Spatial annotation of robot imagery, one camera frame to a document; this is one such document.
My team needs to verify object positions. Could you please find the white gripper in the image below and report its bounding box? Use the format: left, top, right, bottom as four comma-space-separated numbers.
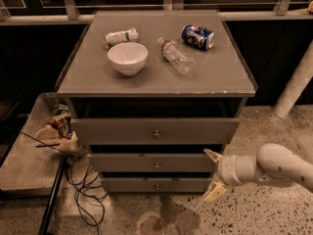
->
202, 149, 247, 203

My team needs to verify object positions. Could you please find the grey drawer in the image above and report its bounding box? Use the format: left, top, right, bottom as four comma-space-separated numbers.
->
71, 117, 239, 145
88, 153, 216, 172
101, 178, 210, 194

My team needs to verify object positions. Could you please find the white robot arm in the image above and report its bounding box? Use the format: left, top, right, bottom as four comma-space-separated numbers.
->
203, 143, 313, 203

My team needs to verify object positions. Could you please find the grey drawer cabinet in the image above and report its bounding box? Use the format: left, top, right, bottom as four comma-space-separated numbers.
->
57, 11, 257, 180

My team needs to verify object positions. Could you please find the grey bottom drawer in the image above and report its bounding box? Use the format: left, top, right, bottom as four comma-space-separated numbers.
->
101, 178, 210, 194

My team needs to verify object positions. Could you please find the grey top drawer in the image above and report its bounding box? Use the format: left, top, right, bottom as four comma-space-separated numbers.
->
71, 117, 239, 145

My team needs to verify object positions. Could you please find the clear plastic water bottle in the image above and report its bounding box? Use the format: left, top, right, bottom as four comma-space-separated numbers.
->
157, 37, 195, 74

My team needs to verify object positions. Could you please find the white slanted pole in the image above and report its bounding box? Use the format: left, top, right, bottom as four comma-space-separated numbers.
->
273, 40, 313, 118

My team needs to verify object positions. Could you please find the blue soda can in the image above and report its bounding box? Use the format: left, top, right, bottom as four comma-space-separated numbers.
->
181, 24, 214, 51

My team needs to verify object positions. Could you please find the white bowl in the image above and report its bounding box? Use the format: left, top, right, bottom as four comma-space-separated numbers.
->
108, 42, 149, 76

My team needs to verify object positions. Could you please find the pile of small items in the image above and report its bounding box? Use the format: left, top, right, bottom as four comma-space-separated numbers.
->
35, 103, 80, 152

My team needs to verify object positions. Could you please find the green white soda can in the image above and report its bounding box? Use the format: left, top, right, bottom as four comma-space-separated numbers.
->
105, 28, 139, 49

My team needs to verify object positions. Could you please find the grey side table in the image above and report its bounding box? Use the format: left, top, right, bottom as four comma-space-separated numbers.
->
0, 93, 63, 198

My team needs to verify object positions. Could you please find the metal window railing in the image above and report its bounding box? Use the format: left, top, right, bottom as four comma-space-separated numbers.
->
0, 0, 313, 25

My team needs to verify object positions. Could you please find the black cable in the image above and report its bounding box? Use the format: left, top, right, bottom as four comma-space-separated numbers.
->
20, 130, 109, 235

